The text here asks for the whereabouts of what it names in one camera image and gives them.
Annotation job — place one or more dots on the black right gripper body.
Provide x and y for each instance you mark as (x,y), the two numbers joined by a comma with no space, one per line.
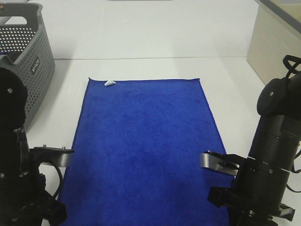
(255,195)

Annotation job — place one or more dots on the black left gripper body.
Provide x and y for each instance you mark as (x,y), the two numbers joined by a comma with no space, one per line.
(23,198)

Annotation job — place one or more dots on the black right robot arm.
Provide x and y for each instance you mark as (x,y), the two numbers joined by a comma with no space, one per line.
(278,133)

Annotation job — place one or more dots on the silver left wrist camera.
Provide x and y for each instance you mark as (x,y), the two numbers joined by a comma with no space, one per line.
(60,157)

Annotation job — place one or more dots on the beige plastic bin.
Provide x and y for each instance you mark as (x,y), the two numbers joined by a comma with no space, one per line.
(276,33)

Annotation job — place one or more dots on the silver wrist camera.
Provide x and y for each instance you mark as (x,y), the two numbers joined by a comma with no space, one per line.
(227,164)
(60,157)

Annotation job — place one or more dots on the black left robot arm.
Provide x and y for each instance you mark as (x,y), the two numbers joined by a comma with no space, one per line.
(13,97)

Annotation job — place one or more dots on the blue microfibre towel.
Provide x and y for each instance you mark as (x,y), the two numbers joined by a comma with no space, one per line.
(136,157)

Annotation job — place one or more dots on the grey perforated plastic basket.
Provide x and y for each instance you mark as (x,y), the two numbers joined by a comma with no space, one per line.
(25,50)

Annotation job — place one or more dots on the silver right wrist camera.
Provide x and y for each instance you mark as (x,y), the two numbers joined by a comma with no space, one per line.
(227,164)

